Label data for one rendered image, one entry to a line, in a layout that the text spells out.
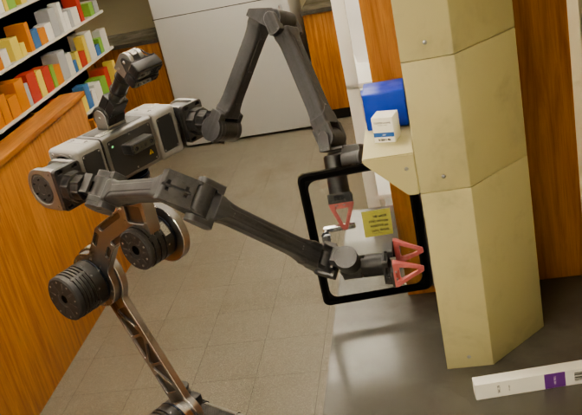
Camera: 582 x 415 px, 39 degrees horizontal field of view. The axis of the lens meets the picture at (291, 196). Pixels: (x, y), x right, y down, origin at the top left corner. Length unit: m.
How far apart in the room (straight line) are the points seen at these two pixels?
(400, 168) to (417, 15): 0.33
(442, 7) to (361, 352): 0.93
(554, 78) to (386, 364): 0.83
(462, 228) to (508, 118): 0.27
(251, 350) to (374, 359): 1.96
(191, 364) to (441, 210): 2.44
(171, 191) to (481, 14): 0.78
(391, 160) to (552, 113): 0.55
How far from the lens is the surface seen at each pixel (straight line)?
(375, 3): 2.07
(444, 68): 1.73
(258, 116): 6.99
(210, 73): 6.95
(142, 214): 2.51
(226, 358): 4.04
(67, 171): 2.28
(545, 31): 2.12
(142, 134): 2.45
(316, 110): 2.24
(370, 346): 2.18
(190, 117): 2.55
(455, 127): 1.77
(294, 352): 3.95
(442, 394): 1.98
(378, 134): 1.87
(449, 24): 1.71
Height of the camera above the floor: 2.14
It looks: 22 degrees down
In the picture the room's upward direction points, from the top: 12 degrees counter-clockwise
